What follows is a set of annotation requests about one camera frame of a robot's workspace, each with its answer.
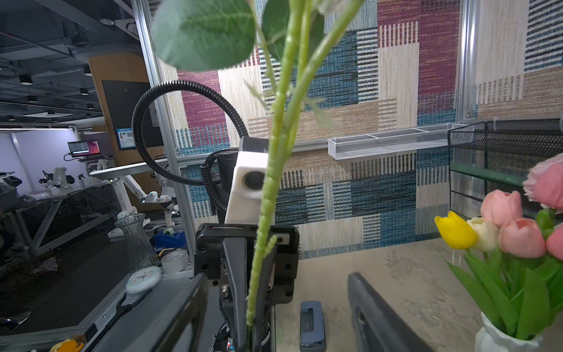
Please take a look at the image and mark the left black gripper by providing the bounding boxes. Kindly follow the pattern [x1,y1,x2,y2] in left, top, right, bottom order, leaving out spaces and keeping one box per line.
[194,224,300,351]

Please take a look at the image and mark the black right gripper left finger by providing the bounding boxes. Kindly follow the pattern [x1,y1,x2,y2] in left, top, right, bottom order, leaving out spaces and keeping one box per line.
[151,274,208,352]

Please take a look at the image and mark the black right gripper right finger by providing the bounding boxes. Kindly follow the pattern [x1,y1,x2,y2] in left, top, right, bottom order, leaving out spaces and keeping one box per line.
[347,272,433,352]

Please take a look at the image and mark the pink carnation twin stem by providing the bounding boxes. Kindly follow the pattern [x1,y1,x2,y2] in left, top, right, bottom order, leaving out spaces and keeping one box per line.
[150,0,366,329]

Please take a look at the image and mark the clear ribbed glass vase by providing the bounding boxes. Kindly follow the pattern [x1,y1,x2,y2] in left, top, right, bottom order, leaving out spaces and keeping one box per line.
[115,214,158,274]

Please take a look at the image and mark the white ribbed ceramic vase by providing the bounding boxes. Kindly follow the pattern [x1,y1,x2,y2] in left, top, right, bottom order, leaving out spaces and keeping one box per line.
[474,312,543,352]

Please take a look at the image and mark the grey blue stapler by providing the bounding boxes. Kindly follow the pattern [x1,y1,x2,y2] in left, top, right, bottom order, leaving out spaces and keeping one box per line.
[300,301,326,352]

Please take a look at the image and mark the tulip bunch pink yellow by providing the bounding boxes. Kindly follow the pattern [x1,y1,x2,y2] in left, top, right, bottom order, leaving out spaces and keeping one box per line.
[435,190,562,343]

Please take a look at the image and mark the green tray on shelf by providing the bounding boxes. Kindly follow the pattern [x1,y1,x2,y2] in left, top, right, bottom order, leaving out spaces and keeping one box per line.
[450,163,526,187]

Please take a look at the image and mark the pink peony cluster stem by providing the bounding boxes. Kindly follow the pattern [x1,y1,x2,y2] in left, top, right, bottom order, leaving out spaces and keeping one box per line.
[523,153,563,214]

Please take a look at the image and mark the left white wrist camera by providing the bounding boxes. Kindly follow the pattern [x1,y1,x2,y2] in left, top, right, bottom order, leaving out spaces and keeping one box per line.
[225,136,269,225]

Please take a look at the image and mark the left black corrugated cable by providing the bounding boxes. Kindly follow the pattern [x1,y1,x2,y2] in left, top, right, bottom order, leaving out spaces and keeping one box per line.
[131,79,250,212]

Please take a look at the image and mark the white wire mesh tray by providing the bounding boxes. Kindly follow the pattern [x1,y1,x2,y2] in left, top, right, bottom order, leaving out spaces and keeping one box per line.
[328,123,466,161]

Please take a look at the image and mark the black wire mesh shelf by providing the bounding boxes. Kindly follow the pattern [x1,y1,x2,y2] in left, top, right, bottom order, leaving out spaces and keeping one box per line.
[447,119,562,219]

